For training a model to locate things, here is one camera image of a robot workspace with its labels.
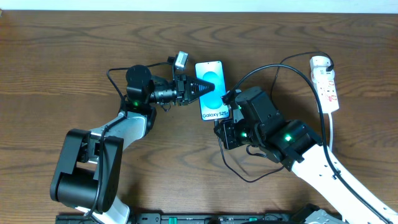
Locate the blue Galaxy smartphone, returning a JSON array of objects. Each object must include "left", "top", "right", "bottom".
[{"left": 195, "top": 61, "right": 229, "bottom": 121}]

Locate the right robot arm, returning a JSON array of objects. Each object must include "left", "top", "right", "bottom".
[{"left": 214, "top": 86, "right": 397, "bottom": 223}]

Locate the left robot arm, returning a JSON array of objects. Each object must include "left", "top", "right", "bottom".
[{"left": 50, "top": 65, "right": 215, "bottom": 223}]

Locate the white charger plug adapter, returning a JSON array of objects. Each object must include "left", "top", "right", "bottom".
[{"left": 310, "top": 55, "right": 334, "bottom": 72}]

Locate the white power strip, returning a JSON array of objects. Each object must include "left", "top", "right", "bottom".
[{"left": 311, "top": 67, "right": 340, "bottom": 114}]

